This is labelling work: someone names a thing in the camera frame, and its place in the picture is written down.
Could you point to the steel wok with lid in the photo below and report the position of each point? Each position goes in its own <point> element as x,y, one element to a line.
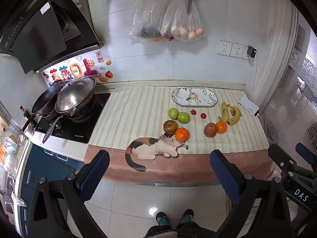
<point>74,96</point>

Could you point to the white wall outlet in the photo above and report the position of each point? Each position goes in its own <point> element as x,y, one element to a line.
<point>224,47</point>
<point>237,50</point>

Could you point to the small orange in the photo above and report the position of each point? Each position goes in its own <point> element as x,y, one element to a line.
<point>221,127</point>

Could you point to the white mug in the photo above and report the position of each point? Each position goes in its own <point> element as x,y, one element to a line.
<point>29,131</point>

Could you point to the person's left shoe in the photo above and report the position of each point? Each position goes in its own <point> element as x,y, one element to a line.
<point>162,219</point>

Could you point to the person's right shoe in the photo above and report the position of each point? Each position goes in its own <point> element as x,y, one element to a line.
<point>186,217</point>

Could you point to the green apple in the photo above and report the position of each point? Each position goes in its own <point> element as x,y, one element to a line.
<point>173,113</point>
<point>183,117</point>

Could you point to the black frying pan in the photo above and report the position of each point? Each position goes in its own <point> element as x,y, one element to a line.
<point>44,101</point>

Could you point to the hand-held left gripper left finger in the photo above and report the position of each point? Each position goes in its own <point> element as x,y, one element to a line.
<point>95,176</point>

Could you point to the clear plastic bag of onions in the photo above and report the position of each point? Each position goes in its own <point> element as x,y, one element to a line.
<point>185,29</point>

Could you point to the colourful wall stickers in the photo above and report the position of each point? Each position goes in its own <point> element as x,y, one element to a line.
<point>74,70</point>

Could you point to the clear plastic bag dark contents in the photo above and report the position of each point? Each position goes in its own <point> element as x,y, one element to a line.
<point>148,17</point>

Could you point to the yellow banana bunch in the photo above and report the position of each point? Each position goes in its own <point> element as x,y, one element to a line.
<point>235,117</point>

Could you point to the blue kitchen cabinet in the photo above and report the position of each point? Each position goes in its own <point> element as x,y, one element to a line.
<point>44,163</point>

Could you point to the red cherry tomato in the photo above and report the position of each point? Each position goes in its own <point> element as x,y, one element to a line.
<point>203,115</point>

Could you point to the black plug adapter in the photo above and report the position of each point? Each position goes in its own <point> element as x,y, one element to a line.
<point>251,51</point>

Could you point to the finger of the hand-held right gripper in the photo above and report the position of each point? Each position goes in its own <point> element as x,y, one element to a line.
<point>305,152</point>
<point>279,156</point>

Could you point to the cherry tomato with stem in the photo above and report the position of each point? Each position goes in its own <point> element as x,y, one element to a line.
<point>193,112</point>

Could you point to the white folded cloth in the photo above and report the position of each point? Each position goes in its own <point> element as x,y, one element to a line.
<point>247,104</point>

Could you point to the oval patterned ceramic plate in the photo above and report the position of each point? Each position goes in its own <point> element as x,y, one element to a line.
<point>180,96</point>

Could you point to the person's shoe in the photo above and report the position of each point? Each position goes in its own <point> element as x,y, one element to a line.
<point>186,217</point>
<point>162,219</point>

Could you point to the dark sauce bottle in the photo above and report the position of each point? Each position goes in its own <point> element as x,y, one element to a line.
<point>24,113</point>

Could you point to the patterned glass door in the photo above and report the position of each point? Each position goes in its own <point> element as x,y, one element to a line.
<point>297,79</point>

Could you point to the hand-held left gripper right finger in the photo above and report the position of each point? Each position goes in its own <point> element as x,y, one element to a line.
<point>223,173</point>

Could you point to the large orange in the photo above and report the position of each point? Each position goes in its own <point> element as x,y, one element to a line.
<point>182,133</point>

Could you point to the striped cat print mat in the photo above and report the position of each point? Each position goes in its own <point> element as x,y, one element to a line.
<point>138,109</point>

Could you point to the dark red apple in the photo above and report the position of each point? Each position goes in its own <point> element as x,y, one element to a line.
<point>170,127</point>

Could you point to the black range hood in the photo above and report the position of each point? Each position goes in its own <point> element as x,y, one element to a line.
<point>37,29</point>

